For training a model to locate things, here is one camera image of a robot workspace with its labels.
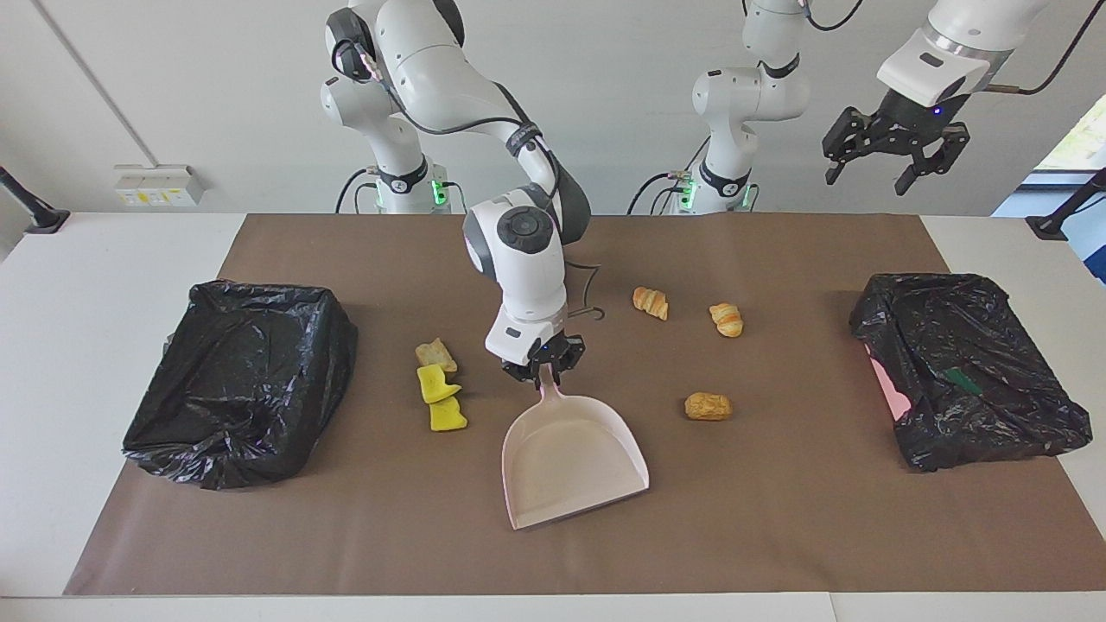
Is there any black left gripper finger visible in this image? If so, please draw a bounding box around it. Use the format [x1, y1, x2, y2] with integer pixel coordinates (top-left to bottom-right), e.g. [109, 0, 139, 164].
[895, 125, 970, 196]
[823, 110, 874, 186]

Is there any small yellow sponge piece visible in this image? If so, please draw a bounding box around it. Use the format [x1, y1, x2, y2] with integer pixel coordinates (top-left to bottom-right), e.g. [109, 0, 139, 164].
[429, 397, 468, 433]

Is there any large yellow sponge piece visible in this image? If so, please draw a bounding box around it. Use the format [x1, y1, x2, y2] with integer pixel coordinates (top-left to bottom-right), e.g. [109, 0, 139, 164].
[416, 365, 462, 404]

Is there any pale beige sponge piece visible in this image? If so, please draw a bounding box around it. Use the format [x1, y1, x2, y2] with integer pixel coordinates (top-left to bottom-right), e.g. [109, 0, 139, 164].
[415, 337, 459, 374]

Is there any pale pink plastic dustpan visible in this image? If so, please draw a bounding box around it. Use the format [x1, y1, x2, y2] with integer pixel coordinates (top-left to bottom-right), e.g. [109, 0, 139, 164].
[501, 367, 651, 531]

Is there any brown bread roll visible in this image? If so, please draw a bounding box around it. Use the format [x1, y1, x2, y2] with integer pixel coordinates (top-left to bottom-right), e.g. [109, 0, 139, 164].
[684, 392, 734, 422]

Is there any black trash bag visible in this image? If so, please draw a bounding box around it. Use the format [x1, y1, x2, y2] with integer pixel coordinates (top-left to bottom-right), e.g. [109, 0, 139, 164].
[122, 279, 359, 492]
[849, 273, 1093, 473]

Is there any pink plastic bin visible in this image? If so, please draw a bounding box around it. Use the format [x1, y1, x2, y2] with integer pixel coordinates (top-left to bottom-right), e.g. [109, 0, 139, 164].
[868, 356, 912, 422]

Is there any bright window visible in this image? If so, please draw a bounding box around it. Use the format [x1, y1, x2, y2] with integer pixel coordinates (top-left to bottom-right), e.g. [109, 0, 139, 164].
[1033, 91, 1106, 174]

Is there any brown paper table mat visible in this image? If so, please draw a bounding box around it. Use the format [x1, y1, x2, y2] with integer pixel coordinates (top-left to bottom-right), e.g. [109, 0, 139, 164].
[65, 213, 1106, 597]

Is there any black camera stand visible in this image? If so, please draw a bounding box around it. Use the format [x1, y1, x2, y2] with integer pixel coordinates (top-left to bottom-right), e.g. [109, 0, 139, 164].
[0, 166, 72, 235]
[1026, 168, 1106, 241]

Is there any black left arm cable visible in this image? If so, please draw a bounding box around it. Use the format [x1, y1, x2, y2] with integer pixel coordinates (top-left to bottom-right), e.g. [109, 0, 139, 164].
[804, 0, 1098, 96]

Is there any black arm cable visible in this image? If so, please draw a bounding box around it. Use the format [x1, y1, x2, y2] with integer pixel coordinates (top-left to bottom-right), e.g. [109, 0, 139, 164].
[804, 0, 1098, 96]
[333, 35, 606, 322]

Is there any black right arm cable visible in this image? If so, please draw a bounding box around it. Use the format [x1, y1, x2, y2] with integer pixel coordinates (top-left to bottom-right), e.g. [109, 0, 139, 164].
[333, 35, 606, 322]

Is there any white wall socket box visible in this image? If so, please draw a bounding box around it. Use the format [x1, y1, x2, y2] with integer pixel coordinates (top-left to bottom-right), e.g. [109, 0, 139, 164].
[114, 164, 207, 208]

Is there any white wall conduit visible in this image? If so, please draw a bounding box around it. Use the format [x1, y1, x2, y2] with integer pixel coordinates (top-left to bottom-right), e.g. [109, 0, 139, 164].
[33, 0, 149, 167]

